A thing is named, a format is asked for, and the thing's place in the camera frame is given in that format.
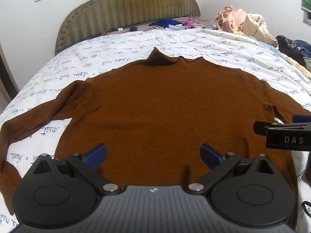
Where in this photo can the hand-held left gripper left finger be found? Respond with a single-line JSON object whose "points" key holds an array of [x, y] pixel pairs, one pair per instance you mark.
{"points": [[97, 155]]}

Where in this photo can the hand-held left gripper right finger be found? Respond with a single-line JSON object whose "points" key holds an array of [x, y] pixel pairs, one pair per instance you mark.
{"points": [[209, 155]]}

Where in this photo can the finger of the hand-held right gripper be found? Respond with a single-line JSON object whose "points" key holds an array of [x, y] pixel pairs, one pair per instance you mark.
{"points": [[301, 118], [262, 127]]}

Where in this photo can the brown knitted sweater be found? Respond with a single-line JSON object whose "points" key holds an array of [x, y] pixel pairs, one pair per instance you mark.
{"points": [[158, 102]]}

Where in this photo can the dark blue patterned clothes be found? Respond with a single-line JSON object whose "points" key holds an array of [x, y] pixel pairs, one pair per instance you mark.
{"points": [[291, 47]]}

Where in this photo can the pale yellow knitted blanket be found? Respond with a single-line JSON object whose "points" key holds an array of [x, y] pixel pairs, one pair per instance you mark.
{"points": [[300, 65]]}

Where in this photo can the yellow cloth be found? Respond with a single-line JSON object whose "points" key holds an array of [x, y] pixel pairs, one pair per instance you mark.
{"points": [[237, 32]]}

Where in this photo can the white printed blanket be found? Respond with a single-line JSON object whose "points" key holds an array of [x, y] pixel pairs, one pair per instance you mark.
{"points": [[116, 47]]}

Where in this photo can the black charger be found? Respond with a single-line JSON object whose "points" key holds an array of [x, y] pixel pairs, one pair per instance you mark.
{"points": [[133, 28]]}

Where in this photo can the light blue cloth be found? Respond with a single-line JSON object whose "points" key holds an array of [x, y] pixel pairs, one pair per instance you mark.
{"points": [[173, 27]]}

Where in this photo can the blue garment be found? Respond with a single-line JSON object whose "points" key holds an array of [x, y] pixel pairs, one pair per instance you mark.
{"points": [[162, 22]]}

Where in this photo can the olive upholstered headboard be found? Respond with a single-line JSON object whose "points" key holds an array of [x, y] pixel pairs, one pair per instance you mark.
{"points": [[126, 4]]}

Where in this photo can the wooden door frame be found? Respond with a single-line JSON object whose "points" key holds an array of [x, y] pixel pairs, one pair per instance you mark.
{"points": [[7, 75]]}

